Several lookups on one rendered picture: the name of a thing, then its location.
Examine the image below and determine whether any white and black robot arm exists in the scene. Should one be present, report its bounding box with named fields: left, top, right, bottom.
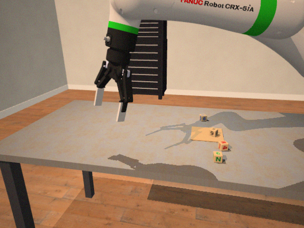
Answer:
left=103, top=0, right=304, bottom=77

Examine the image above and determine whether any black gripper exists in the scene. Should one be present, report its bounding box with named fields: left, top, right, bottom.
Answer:
left=94, top=49, right=133, bottom=122

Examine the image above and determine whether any tan square mat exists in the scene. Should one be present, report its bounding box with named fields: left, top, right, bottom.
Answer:
left=191, top=126, right=224, bottom=143

